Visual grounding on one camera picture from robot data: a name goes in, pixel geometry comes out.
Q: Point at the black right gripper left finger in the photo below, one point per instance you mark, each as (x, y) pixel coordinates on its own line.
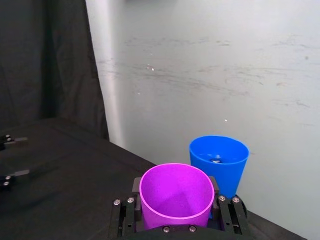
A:
(127, 212)

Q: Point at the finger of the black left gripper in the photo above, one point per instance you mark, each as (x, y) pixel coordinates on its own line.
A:
(17, 174)
(15, 141)

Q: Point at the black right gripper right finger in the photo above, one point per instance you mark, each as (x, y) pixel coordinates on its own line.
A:
(232, 215)

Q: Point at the purple plastic cup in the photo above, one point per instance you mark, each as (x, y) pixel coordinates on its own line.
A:
(175, 190)

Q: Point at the blue plastic cup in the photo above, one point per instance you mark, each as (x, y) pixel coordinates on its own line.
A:
(225, 180)

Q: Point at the small silver metal piece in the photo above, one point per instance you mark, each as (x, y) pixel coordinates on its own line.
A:
(216, 160)

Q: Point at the black table cloth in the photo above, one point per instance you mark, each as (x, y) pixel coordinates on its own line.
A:
(75, 175)

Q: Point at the black hanging curtain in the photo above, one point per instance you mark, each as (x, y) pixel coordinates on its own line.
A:
(37, 62)

